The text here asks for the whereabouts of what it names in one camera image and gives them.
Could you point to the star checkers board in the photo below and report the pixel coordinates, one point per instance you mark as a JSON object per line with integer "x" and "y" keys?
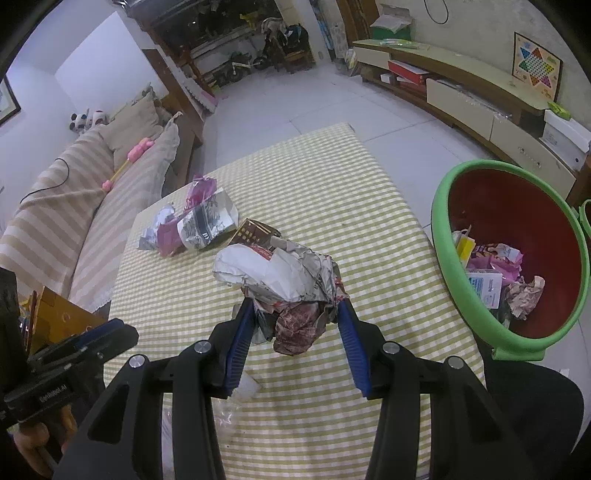
{"x": 535, "y": 64}

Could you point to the checked tablecloth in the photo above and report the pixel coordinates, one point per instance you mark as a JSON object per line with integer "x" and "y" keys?
{"x": 346, "y": 207}

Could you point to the open white green box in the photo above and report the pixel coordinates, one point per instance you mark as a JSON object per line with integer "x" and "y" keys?
{"x": 390, "y": 27}

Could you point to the beige cushion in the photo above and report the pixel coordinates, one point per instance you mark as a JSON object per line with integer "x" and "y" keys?
{"x": 134, "y": 120}

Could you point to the purple wrapper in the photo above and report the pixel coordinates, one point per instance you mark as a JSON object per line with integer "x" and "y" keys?
{"x": 201, "y": 189}

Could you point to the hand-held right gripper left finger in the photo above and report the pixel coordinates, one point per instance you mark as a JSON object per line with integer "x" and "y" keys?
{"x": 238, "y": 350}

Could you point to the person's left hand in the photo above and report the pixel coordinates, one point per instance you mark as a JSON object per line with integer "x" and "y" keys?
{"x": 32, "y": 443}

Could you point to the black chair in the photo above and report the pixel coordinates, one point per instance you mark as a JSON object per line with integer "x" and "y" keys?
{"x": 531, "y": 415}

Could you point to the black white plush toy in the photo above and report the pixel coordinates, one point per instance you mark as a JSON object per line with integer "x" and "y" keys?
{"x": 87, "y": 121}

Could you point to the silver foil bag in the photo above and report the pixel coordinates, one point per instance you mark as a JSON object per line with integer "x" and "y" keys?
{"x": 207, "y": 226}

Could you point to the cream wooden cabinet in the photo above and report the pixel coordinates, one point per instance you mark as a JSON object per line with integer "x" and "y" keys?
{"x": 461, "y": 69}

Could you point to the crumpled brown paper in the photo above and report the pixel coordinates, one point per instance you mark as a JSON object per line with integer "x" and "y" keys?
{"x": 526, "y": 295}

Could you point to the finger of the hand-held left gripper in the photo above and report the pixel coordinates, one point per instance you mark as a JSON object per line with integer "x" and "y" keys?
{"x": 99, "y": 333}

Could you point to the white lace cloth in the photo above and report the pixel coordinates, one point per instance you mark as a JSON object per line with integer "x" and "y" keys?
{"x": 203, "y": 97}

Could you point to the striped sofa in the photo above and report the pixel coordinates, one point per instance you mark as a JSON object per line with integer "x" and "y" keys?
{"x": 46, "y": 221}

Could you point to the small green box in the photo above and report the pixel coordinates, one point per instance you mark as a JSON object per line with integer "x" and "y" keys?
{"x": 558, "y": 110}

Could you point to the wooden chair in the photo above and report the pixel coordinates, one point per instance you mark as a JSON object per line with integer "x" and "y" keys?
{"x": 295, "y": 57}

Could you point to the framed wall picture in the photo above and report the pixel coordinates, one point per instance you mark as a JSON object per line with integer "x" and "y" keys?
{"x": 7, "y": 101}

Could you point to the pink toy stick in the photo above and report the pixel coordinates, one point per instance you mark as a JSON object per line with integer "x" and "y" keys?
{"x": 138, "y": 150}

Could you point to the white cardboard box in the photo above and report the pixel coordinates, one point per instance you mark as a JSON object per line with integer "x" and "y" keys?
{"x": 568, "y": 138}

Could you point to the clear plastic wrapper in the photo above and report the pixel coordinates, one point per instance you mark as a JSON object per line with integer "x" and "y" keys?
{"x": 244, "y": 387}

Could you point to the brown patterned box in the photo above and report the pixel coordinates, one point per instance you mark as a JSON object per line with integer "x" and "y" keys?
{"x": 251, "y": 233}

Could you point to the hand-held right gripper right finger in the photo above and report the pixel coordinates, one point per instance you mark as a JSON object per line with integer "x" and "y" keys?
{"x": 353, "y": 350}

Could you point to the yellow cardboard box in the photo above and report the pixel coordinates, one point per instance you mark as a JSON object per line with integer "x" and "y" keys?
{"x": 60, "y": 314}

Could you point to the green-rimmed red bin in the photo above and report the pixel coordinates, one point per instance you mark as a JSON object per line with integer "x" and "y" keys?
{"x": 508, "y": 207}
{"x": 586, "y": 219}

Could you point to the paper wrapper ball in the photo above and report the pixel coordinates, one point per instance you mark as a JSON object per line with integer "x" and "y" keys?
{"x": 295, "y": 286}

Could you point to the red flat box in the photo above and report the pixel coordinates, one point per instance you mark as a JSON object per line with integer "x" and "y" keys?
{"x": 406, "y": 71}

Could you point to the white bicycle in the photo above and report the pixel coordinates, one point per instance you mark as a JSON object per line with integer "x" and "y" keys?
{"x": 238, "y": 69}

